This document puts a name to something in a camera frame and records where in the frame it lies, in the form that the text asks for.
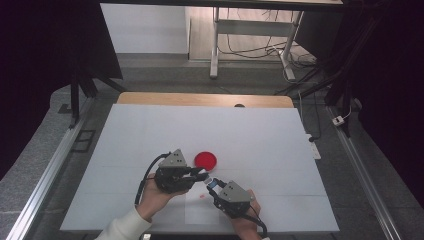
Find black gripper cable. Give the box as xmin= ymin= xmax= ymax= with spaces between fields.
xmin=133 ymin=152 xmax=172 ymax=206
xmin=247 ymin=204 xmax=269 ymax=239

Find black tripod stand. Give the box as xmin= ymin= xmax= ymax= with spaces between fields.
xmin=274 ymin=66 xmax=355 ymax=138
xmin=68 ymin=66 xmax=128 ymax=130

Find black floor frame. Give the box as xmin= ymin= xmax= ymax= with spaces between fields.
xmin=71 ymin=129 xmax=97 ymax=154

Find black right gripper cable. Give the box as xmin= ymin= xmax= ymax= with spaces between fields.
xmin=247 ymin=204 xmax=269 ymax=239

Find white table cover board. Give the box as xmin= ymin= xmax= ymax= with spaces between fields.
xmin=59 ymin=103 xmax=340 ymax=233

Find round red ink pad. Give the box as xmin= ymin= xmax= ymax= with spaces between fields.
xmin=194 ymin=151 xmax=218 ymax=172

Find person's left hand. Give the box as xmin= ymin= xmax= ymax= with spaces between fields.
xmin=135 ymin=172 xmax=190 ymax=223

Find white paper sheet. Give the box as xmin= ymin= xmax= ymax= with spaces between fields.
xmin=184 ymin=180 xmax=221 ymax=226

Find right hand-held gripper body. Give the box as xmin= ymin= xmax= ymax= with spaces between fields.
xmin=214 ymin=180 xmax=256 ymax=220

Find black curtain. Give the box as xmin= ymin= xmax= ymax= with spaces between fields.
xmin=294 ymin=0 xmax=424 ymax=208
xmin=0 ymin=0 xmax=124 ymax=178

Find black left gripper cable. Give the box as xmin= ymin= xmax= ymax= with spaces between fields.
xmin=133 ymin=152 xmax=172 ymax=206

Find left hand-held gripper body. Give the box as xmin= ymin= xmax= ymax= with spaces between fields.
xmin=153 ymin=148 xmax=198 ymax=195

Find aluminium floor rail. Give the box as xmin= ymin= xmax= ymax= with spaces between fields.
xmin=325 ymin=105 xmax=403 ymax=240
xmin=6 ymin=96 xmax=97 ymax=240

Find white desk frame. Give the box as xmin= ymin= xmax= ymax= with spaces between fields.
xmin=209 ymin=6 xmax=305 ymax=82

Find tangled black floor cables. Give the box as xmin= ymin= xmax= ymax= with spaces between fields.
xmin=218 ymin=8 xmax=318 ymax=68

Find person's right hand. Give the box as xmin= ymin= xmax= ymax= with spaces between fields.
xmin=229 ymin=189 xmax=263 ymax=240

